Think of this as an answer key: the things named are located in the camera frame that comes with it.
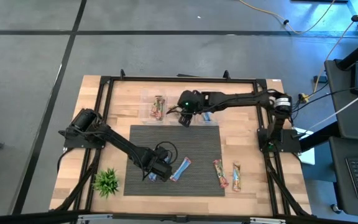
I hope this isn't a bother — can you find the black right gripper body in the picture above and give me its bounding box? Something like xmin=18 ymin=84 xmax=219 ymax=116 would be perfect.
xmin=177 ymin=90 xmax=206 ymax=114

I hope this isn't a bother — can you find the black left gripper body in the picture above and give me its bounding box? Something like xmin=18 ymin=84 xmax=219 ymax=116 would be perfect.
xmin=146 ymin=146 xmax=172 ymax=171

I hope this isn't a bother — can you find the green red granola bar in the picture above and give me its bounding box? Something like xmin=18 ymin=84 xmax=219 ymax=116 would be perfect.
xmin=154 ymin=95 xmax=163 ymax=121

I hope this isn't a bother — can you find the medium clear plastic bin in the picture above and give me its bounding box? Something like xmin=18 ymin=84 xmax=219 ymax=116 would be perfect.
xmin=166 ymin=93 xmax=195 ymax=126

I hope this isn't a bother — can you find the tall clear plastic bin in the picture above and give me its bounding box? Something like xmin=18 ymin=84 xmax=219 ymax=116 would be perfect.
xmin=194 ymin=89 xmax=222 ymax=126

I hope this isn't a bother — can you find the small clear plastic bin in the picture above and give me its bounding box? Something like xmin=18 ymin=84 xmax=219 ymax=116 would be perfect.
xmin=140 ymin=90 xmax=168 ymax=126

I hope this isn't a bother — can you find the grey woven place mat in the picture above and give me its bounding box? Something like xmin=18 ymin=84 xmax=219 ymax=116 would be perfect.
xmin=123 ymin=124 xmax=226 ymax=197

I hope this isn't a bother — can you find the small green artificial plant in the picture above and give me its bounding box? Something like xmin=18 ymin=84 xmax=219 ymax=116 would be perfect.
xmin=91 ymin=167 xmax=120 ymax=199

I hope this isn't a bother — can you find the black overhead rig bar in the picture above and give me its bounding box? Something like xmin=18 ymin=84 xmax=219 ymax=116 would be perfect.
xmin=0 ymin=210 xmax=358 ymax=224

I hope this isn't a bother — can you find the black desk with adapter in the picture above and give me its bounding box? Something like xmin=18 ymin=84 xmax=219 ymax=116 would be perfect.
xmin=324 ymin=58 xmax=358 ymax=138

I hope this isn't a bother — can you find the black desk with laptop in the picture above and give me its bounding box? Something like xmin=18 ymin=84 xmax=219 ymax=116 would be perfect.
xmin=328 ymin=136 xmax=358 ymax=218

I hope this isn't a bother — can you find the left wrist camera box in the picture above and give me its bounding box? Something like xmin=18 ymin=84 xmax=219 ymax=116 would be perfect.
xmin=152 ymin=161 xmax=173 ymax=183

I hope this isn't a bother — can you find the black aluminium table frame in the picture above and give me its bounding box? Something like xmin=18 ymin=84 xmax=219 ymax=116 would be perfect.
xmin=50 ymin=68 xmax=312 ymax=218

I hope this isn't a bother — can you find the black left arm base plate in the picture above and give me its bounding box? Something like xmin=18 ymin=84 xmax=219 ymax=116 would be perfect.
xmin=63 ymin=124 xmax=108 ymax=149

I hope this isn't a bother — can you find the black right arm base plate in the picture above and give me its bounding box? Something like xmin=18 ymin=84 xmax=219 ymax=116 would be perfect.
xmin=257 ymin=128 xmax=301 ymax=154

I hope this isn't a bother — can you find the yellow floor cable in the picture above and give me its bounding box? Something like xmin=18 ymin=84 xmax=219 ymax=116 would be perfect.
xmin=239 ymin=0 xmax=336 ymax=35

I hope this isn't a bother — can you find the thin black cable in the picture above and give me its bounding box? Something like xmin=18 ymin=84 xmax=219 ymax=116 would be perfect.
xmin=290 ymin=83 xmax=358 ymax=113

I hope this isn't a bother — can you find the cream cable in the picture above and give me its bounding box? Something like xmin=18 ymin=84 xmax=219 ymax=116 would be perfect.
xmin=313 ymin=0 xmax=358 ymax=93

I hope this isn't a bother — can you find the white cable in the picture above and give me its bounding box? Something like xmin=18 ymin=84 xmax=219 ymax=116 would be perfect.
xmin=306 ymin=92 xmax=358 ymax=131

